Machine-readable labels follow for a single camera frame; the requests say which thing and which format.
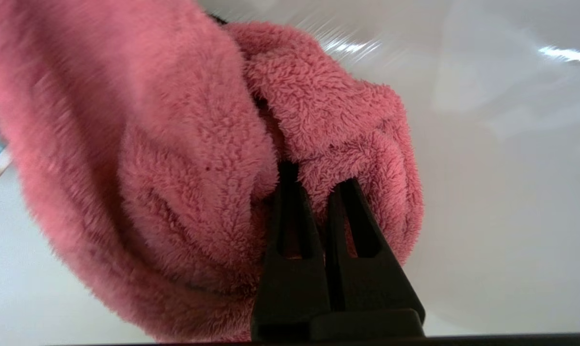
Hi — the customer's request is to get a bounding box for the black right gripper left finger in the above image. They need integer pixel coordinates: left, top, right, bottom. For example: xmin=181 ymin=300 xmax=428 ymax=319
xmin=251 ymin=161 xmax=331 ymax=342

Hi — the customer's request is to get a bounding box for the pink cloth black trim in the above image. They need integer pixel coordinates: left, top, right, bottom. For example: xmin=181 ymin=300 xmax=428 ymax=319
xmin=0 ymin=0 xmax=425 ymax=343

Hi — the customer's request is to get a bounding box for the white ceramic sink basin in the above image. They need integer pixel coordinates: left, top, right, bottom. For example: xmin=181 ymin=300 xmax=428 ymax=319
xmin=0 ymin=0 xmax=580 ymax=337

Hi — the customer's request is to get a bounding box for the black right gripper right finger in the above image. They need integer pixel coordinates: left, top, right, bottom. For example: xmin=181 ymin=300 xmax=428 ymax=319
xmin=324 ymin=178 xmax=425 ymax=313

